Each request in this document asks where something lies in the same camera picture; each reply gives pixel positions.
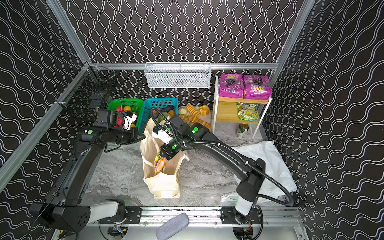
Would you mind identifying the orange red snack bag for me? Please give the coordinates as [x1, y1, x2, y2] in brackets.
[154, 154, 168, 175]

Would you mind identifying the cream canvas tote bag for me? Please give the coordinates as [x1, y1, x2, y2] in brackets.
[140, 120, 190, 199]

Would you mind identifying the purple snack bag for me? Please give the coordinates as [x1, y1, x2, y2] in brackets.
[243, 75, 273, 100]
[218, 74, 244, 99]

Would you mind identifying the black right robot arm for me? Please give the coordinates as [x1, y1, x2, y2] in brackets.
[151, 108, 294, 224]

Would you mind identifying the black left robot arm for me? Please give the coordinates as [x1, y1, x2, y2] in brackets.
[30, 109, 145, 233]

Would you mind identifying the teal plastic basket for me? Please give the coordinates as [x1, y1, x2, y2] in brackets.
[138, 98, 179, 133]

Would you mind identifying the green cabbage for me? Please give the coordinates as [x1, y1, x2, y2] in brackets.
[157, 113, 168, 123]

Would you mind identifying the green plastic basket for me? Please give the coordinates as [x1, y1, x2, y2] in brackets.
[107, 99, 144, 127]

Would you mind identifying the purple eggplant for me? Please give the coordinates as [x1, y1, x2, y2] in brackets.
[162, 105, 175, 113]

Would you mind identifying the beige bread tray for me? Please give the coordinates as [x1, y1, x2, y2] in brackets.
[178, 105, 212, 130]

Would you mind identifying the pumpkin shaped bread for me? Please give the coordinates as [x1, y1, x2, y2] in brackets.
[199, 106, 211, 116]

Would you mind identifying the white wooden two-tier shelf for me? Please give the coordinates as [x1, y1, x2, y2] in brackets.
[211, 76, 272, 138]

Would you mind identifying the grey cloth pad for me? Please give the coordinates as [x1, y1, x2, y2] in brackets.
[156, 213, 190, 240]

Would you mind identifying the green white can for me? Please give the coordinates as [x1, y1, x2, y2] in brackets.
[236, 124, 249, 138]

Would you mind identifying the green yellow snack bag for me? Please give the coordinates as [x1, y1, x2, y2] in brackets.
[237, 103, 260, 122]

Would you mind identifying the white plastic bag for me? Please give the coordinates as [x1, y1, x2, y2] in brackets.
[221, 141, 298, 207]

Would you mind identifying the black wire wall basket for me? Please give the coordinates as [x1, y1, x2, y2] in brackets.
[58, 66, 117, 123]

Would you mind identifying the white wire wall basket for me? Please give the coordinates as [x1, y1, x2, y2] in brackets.
[145, 62, 212, 89]

